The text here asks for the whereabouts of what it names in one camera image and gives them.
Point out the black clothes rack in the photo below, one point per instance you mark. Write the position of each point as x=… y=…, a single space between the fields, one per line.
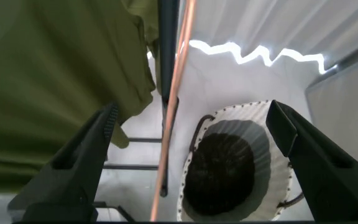
x=168 y=46

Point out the pink clothes hanger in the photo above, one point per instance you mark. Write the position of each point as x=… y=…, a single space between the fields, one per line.
x=166 y=149

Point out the green printed shirt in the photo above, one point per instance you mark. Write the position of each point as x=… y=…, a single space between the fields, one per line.
x=57 y=77

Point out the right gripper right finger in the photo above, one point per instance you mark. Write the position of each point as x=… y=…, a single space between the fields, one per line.
x=328 y=174

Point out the white curtain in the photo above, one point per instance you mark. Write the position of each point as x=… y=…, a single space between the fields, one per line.
x=275 y=21

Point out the white laundry basket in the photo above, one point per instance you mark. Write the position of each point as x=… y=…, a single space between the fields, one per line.
x=222 y=174

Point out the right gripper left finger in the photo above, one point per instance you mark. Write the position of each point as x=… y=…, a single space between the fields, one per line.
x=70 y=180

